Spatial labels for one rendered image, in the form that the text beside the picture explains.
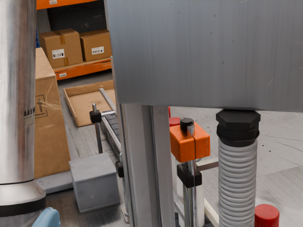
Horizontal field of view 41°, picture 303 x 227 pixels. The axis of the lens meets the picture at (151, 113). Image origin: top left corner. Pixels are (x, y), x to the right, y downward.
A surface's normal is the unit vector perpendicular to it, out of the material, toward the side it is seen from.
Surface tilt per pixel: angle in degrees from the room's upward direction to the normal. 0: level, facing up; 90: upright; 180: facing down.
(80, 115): 0
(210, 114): 0
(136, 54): 90
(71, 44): 90
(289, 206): 0
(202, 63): 90
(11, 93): 72
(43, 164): 90
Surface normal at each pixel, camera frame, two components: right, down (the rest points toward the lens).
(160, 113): 0.32, 0.36
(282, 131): -0.07, -0.91
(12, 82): 0.58, -0.01
